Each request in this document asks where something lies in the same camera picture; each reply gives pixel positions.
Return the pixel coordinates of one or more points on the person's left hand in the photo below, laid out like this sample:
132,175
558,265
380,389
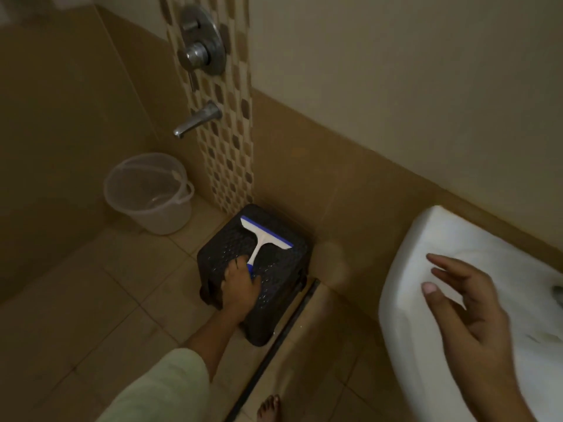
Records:
237,294

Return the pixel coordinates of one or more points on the person's right thumb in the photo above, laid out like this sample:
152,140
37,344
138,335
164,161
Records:
440,298

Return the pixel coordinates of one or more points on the person's left forearm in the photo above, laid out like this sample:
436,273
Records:
176,382

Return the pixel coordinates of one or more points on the white ceramic sink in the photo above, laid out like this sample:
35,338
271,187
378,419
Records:
418,347

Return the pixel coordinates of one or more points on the person's right hand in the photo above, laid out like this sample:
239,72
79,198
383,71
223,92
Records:
484,329

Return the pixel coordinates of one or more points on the chrome shower mixer valve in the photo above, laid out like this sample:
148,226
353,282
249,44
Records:
200,41

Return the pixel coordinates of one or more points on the person's right middle finger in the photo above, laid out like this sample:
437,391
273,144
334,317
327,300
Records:
448,261

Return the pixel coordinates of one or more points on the black floor threshold strip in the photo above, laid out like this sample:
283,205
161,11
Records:
272,351

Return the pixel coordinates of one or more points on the translucent plastic bucket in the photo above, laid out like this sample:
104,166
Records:
147,197

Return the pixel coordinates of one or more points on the person's left fingers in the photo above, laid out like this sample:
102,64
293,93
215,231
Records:
235,265

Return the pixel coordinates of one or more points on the person's foot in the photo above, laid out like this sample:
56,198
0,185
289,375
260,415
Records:
269,410

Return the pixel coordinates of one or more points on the black plastic stool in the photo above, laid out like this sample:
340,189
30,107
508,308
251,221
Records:
272,294

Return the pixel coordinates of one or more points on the chrome tap spout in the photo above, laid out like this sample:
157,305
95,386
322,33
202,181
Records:
198,118

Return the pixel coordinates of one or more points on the person's right forearm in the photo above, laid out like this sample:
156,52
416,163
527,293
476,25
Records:
501,404

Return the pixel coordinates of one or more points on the white and blue squeegee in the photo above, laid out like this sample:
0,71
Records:
263,237

